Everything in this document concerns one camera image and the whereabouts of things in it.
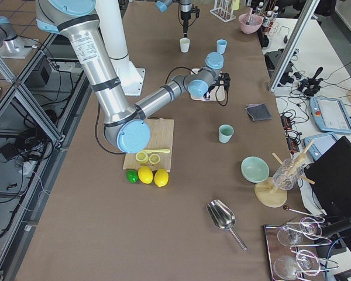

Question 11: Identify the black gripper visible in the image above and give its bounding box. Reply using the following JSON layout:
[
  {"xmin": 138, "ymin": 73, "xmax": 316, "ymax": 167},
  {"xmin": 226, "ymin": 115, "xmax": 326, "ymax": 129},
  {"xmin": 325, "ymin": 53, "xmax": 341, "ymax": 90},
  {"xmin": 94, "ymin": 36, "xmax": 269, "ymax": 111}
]
[
  {"xmin": 207, "ymin": 79, "xmax": 221, "ymax": 95},
  {"xmin": 180, "ymin": 4, "xmax": 192, "ymax": 37}
]

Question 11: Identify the cream white cup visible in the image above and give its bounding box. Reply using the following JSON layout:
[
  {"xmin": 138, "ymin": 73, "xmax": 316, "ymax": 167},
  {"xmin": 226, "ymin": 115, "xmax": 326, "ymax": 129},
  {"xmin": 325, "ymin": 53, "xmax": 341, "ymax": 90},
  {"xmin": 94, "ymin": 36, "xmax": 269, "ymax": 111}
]
[{"xmin": 179, "ymin": 37, "xmax": 191, "ymax": 53}]

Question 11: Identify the beige rabbit tray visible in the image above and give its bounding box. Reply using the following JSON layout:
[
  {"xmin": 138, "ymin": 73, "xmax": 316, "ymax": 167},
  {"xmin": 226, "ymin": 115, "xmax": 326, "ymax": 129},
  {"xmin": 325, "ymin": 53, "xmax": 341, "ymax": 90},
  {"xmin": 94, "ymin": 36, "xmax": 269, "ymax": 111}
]
[{"xmin": 190, "ymin": 68, "xmax": 226, "ymax": 102}]

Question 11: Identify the mirror tray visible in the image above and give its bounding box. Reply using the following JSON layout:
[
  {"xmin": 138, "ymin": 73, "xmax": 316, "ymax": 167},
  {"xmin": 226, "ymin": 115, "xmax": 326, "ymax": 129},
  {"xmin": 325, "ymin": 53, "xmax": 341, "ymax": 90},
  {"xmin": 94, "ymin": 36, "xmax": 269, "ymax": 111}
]
[{"xmin": 264, "ymin": 225, "xmax": 339, "ymax": 280}]

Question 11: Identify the blue cup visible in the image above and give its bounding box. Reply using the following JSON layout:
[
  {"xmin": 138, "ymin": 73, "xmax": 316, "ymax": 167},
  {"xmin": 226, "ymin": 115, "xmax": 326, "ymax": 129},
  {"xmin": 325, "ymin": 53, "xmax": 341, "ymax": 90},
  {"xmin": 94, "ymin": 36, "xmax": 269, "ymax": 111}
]
[{"xmin": 216, "ymin": 39, "xmax": 228, "ymax": 54}]

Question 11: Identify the green cup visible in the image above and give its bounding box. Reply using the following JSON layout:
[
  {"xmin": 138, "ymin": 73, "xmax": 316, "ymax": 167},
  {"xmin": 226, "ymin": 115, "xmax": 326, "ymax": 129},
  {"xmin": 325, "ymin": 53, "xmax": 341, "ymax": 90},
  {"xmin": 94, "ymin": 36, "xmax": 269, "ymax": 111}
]
[{"xmin": 218, "ymin": 124, "xmax": 234, "ymax": 143}]

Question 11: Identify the grey folded cloth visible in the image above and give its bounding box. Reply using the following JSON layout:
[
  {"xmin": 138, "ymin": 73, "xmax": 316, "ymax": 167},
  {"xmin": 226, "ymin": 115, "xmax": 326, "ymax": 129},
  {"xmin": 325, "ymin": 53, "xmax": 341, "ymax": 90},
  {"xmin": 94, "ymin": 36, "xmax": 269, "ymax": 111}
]
[{"xmin": 245, "ymin": 103, "xmax": 272, "ymax": 122}]

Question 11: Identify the metal muddler in bowl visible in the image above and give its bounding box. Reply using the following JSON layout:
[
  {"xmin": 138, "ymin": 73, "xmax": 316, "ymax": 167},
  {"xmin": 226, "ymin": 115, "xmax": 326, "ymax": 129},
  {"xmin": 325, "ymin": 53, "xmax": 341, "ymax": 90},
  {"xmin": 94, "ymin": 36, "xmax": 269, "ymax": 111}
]
[{"xmin": 246, "ymin": 7, "xmax": 253, "ymax": 25}]

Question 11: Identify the pink bowl with ice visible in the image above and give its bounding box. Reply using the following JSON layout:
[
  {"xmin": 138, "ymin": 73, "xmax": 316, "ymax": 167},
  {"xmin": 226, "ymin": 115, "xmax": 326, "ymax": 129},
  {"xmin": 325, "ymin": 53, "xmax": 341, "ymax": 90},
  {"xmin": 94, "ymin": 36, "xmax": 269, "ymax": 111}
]
[{"xmin": 238, "ymin": 13, "xmax": 263, "ymax": 34}]

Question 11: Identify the wooden cutting board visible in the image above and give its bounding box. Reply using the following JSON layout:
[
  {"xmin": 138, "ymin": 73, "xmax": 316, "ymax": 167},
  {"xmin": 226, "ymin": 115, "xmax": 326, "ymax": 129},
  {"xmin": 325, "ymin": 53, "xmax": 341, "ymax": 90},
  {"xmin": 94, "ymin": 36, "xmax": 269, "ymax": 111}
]
[{"xmin": 123, "ymin": 119, "xmax": 174, "ymax": 172}]

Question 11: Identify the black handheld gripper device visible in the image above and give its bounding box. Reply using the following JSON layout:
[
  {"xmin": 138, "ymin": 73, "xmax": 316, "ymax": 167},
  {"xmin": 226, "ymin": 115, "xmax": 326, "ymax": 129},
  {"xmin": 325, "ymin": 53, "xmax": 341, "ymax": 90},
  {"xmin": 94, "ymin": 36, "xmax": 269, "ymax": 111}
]
[{"xmin": 297, "ymin": 67, "xmax": 324, "ymax": 97}]

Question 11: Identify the green bowl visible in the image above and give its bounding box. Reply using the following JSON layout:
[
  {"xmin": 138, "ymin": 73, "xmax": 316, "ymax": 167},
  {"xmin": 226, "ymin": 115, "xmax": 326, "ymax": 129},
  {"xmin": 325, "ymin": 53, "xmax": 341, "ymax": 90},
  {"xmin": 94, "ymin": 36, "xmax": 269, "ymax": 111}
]
[{"xmin": 241, "ymin": 156, "xmax": 270, "ymax": 183}]

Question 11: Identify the lemon slice lower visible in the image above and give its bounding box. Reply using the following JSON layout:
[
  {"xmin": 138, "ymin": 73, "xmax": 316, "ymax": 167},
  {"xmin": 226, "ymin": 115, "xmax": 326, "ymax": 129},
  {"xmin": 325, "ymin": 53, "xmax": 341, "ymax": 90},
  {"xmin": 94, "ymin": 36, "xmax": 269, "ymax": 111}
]
[{"xmin": 149, "ymin": 153, "xmax": 161, "ymax": 165}]

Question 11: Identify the lemon slice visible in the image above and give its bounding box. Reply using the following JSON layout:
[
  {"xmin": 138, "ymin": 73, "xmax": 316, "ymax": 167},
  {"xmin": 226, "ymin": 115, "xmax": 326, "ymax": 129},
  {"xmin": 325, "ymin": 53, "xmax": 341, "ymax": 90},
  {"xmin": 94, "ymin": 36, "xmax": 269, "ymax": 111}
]
[
  {"xmin": 149, "ymin": 153, "xmax": 161, "ymax": 165},
  {"xmin": 135, "ymin": 151, "xmax": 149, "ymax": 164}
]

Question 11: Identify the yellow plastic knife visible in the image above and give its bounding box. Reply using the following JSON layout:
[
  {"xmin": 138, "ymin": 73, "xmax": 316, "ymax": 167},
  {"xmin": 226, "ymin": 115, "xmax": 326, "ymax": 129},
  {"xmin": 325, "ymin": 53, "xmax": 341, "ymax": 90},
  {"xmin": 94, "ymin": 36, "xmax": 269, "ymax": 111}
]
[{"xmin": 142, "ymin": 149, "xmax": 171, "ymax": 154}]

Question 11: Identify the lemon slice upper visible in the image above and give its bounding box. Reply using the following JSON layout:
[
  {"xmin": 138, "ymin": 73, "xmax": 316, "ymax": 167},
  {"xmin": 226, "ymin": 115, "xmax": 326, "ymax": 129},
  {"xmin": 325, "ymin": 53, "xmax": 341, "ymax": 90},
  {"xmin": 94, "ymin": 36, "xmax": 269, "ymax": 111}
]
[{"xmin": 135, "ymin": 151, "xmax": 149, "ymax": 164}]

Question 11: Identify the yellow lemon far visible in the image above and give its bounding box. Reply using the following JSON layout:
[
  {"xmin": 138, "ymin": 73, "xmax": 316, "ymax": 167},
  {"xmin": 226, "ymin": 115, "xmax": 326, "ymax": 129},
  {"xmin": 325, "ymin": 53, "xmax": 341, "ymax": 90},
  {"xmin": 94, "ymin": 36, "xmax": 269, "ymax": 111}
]
[{"xmin": 154, "ymin": 169, "xmax": 169, "ymax": 187}]

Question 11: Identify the yellow lemon near lime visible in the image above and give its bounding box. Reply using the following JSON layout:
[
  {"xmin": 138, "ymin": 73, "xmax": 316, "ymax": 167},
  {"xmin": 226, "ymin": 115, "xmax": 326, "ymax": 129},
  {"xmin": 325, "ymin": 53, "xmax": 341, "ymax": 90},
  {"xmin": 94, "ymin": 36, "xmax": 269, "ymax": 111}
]
[{"xmin": 138, "ymin": 166, "xmax": 154, "ymax": 184}]

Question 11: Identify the clear glass on stand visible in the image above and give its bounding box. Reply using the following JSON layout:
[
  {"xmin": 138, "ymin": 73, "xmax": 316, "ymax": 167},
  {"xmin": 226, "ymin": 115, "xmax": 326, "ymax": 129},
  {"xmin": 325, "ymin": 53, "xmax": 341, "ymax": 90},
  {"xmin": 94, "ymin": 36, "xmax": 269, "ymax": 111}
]
[{"xmin": 273, "ymin": 159, "xmax": 305, "ymax": 190}]

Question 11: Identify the blue teach pendant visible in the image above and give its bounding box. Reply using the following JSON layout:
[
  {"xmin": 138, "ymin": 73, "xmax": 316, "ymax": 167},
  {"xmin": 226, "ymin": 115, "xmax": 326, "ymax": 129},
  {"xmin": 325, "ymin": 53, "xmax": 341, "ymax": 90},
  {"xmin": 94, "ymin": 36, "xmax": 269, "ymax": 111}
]
[
  {"xmin": 303, "ymin": 132, "xmax": 339, "ymax": 161},
  {"xmin": 309, "ymin": 97, "xmax": 351, "ymax": 135}
]

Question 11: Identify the wooden cup tree stand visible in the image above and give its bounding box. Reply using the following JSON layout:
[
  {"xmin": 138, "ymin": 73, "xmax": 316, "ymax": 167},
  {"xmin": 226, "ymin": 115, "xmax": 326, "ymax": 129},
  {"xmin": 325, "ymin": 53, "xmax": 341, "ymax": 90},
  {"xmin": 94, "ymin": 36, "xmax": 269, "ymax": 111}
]
[{"xmin": 254, "ymin": 141, "xmax": 315, "ymax": 208}]

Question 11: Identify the green lime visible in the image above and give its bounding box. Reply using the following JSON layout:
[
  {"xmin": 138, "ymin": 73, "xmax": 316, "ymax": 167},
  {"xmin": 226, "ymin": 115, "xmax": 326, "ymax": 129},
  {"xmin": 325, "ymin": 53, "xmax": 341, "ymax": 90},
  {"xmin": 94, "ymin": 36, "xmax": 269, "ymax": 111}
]
[{"xmin": 126, "ymin": 170, "xmax": 139, "ymax": 183}]

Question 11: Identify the metal scoop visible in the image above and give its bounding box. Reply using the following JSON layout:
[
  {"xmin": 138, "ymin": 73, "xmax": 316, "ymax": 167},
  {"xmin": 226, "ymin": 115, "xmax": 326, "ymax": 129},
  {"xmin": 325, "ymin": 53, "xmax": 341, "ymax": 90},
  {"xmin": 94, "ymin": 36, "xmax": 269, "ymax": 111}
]
[{"xmin": 207, "ymin": 199, "xmax": 247, "ymax": 251}]

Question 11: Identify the black monitor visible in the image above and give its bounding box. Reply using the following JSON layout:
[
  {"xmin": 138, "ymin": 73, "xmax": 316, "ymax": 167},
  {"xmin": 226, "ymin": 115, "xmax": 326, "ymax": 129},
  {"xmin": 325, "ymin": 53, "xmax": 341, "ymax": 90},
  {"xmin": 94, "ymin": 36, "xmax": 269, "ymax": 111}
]
[{"xmin": 305, "ymin": 136, "xmax": 351, "ymax": 217}]

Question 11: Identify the wine glass upper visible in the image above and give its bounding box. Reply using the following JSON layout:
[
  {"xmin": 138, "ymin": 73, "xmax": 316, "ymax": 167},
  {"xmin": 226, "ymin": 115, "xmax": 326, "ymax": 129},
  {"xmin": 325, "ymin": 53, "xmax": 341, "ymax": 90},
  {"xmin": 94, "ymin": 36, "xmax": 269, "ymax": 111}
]
[{"xmin": 277, "ymin": 217, "xmax": 322, "ymax": 246}]

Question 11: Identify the wine glass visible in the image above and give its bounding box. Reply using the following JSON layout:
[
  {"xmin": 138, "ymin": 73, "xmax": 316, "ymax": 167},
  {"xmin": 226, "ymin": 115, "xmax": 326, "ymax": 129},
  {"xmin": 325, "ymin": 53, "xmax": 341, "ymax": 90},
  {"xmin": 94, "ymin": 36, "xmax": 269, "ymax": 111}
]
[
  {"xmin": 273, "ymin": 250, "xmax": 321, "ymax": 280},
  {"xmin": 277, "ymin": 217, "xmax": 322, "ymax": 246}
]

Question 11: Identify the wine glass lower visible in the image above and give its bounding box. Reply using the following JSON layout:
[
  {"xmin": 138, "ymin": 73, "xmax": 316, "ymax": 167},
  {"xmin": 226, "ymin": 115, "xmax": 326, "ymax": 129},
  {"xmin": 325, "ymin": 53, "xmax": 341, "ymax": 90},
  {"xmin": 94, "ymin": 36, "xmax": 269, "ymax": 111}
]
[{"xmin": 273, "ymin": 250, "xmax": 321, "ymax": 280}]

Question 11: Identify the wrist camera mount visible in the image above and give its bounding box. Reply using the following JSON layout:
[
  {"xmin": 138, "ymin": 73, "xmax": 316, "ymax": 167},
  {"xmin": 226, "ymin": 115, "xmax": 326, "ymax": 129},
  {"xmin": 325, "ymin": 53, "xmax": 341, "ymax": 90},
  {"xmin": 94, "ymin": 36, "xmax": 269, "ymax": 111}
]
[
  {"xmin": 191, "ymin": 6, "xmax": 200, "ymax": 19},
  {"xmin": 217, "ymin": 73, "xmax": 231, "ymax": 107}
]

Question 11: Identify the white wire rack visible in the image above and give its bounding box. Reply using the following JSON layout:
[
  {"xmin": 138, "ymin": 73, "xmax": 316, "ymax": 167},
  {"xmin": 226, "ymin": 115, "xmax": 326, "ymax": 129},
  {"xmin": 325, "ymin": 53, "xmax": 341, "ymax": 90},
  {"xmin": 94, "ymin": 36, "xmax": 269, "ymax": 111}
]
[{"xmin": 209, "ymin": 0, "xmax": 239, "ymax": 22}]

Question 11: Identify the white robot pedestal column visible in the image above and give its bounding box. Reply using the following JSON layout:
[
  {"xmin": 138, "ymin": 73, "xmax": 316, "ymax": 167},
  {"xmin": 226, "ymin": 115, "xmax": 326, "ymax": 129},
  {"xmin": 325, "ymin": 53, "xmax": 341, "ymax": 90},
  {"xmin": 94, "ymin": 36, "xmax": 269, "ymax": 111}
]
[{"xmin": 95, "ymin": 0, "xmax": 145, "ymax": 97}]

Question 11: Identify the aluminium frame post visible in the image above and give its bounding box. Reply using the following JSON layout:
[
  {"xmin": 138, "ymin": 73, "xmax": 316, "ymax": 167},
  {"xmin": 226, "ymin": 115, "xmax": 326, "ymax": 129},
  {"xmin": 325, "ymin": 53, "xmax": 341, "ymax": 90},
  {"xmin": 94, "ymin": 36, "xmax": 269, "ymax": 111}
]
[{"xmin": 268, "ymin": 0, "xmax": 319, "ymax": 93}]

